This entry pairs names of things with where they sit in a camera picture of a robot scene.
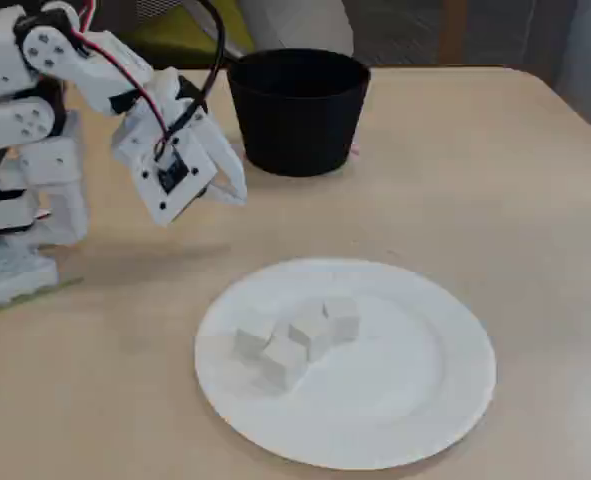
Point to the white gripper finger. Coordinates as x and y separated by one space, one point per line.
225 165
227 196

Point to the white cube block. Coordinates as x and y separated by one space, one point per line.
250 342
344 320
310 335
282 362

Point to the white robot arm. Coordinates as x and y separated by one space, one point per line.
5 60

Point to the black pot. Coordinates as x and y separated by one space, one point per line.
297 115

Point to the white paper plate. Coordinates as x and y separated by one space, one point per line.
385 390

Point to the green chair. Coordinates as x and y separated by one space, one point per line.
185 30

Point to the grey rounded seat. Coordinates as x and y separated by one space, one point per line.
300 25

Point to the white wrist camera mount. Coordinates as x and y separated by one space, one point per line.
185 195

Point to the wooden post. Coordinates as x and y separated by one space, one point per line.
475 30

